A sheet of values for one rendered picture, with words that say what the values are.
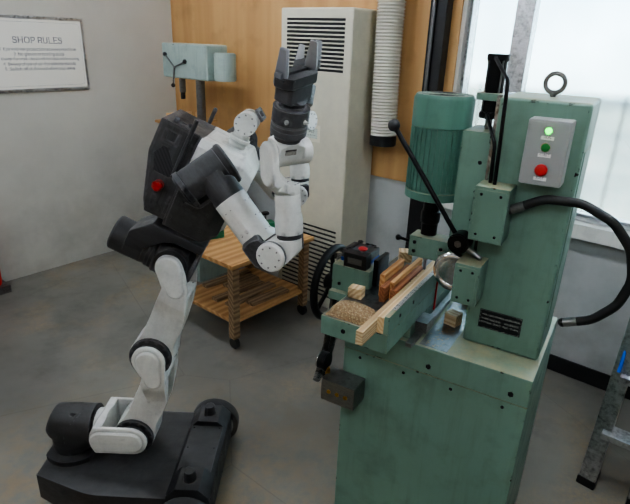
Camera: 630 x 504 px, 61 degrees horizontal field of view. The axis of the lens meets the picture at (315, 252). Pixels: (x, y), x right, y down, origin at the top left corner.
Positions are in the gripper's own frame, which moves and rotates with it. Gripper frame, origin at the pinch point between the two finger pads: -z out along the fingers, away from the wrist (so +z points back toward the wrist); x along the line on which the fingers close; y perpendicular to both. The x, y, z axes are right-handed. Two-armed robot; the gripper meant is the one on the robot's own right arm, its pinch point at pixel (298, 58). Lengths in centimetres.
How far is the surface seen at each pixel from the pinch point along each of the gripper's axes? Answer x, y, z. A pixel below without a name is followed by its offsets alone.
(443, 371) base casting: 21, 53, 79
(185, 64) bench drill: 148, -194, 90
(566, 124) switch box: 38, 52, 5
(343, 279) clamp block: 27, 11, 73
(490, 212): 31, 45, 31
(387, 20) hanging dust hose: 172, -68, 30
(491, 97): 50, 30, 9
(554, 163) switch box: 36, 54, 14
